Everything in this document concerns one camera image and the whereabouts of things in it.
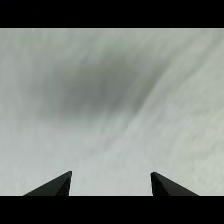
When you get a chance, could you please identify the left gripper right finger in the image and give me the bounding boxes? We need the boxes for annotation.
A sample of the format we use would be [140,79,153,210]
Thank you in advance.
[150,171,200,197]

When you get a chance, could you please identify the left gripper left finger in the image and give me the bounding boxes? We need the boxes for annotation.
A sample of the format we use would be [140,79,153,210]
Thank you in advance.
[22,170,73,197]

